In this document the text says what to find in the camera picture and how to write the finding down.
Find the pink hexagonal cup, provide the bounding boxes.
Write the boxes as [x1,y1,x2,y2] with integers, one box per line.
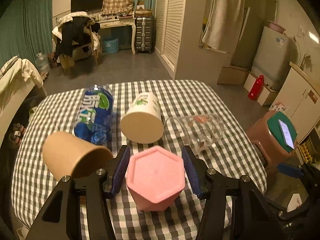
[126,146,185,211]

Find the brown paper cup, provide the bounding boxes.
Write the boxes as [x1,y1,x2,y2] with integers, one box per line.
[42,131,113,181]

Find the clear glass cup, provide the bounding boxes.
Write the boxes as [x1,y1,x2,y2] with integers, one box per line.
[164,113,225,153]

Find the white printed paper cup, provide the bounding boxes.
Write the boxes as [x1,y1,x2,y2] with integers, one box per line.
[120,92,164,144]

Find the smartphone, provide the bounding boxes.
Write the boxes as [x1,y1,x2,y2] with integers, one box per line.
[278,120,295,149]

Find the green book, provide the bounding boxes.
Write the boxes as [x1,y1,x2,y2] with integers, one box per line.
[267,112,297,153]

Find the brown plastic stool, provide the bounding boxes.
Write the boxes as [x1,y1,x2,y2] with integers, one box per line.
[246,111,297,170]

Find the white sneaker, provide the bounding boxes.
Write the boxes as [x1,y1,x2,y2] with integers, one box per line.
[8,123,26,149]

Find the blue plastic bottle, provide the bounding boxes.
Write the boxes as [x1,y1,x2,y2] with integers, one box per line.
[74,85,114,145]

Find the red bottle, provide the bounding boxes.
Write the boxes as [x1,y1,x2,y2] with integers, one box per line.
[248,75,264,100]

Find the cardboard box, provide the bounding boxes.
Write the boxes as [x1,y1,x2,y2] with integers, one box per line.
[217,66,249,85]

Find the white washing machine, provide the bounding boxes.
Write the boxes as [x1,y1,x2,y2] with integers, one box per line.
[251,27,298,91]

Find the bed with beige bedding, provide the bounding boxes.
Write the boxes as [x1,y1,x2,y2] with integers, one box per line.
[1,59,47,140]

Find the large water jug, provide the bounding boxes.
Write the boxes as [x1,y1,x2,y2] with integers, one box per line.
[36,53,50,74]

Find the pink basin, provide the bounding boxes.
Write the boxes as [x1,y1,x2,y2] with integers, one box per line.
[268,21,286,34]

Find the hanging white towel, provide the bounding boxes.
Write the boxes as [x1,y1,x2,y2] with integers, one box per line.
[201,0,245,54]

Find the blue laundry basket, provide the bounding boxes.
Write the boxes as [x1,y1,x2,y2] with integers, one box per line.
[103,38,119,54]

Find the wooden chair with clothes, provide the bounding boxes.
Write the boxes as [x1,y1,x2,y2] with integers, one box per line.
[52,11,101,70]

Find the green curtain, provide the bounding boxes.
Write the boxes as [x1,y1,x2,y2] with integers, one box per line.
[1,0,53,65]

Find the silver suitcase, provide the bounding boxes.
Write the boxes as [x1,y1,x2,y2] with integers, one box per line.
[135,16,154,53]

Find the white desk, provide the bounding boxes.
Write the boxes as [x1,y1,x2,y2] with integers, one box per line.
[95,12,136,55]

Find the white louvered wardrobe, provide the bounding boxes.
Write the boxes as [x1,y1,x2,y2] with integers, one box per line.
[155,0,229,84]

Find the black television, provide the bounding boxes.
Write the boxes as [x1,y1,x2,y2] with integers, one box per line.
[71,0,103,12]

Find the plaid cloth cover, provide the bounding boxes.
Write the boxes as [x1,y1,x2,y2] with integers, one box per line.
[101,0,133,15]

